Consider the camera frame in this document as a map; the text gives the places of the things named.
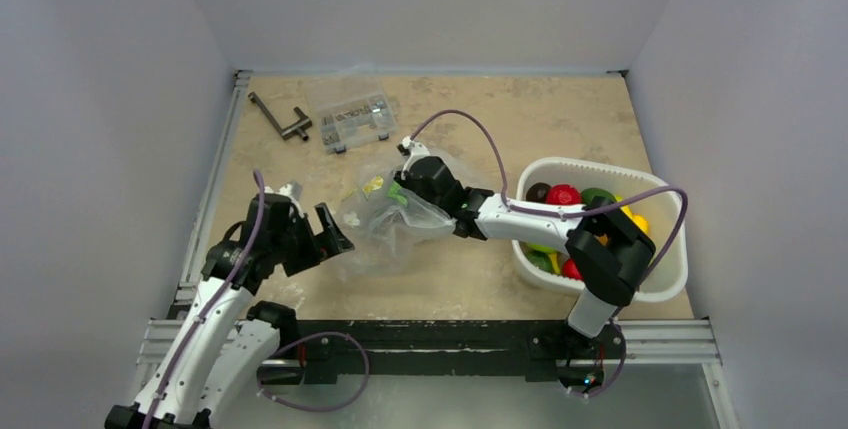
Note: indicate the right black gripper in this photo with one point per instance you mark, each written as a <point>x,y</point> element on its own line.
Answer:
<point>413,184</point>

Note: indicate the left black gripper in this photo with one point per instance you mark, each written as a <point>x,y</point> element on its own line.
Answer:
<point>328,243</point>

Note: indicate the clear plastic bag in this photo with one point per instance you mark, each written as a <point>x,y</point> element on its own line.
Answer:
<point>385,222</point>

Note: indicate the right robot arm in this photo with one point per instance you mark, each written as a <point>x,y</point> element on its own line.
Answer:
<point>610,252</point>

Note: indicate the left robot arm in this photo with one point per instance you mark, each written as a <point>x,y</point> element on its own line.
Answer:
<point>226,336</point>

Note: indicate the dark red fake fruit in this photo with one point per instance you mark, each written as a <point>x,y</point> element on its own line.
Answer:
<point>538,193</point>

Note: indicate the dark green fake avocado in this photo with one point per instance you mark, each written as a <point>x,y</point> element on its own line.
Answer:
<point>588,195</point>

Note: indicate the yellow fake lemon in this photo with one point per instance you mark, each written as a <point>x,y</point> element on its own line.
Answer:
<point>642,223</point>

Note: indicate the clear plastic screw box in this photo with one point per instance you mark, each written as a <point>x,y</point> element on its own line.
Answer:
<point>351,109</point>

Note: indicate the red apple in basket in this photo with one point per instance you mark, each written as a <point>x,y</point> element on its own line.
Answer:
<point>569,270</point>

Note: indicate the white plastic basket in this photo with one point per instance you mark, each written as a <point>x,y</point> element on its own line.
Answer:
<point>661,211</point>

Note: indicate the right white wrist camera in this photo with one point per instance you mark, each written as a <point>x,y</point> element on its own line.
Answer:
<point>411,151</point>

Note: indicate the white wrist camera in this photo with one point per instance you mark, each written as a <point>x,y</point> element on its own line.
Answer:
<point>411,151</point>
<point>292,191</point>

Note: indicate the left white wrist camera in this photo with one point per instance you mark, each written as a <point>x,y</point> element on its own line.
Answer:
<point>292,191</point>

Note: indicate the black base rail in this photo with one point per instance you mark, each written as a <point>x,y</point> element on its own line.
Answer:
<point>534,350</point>

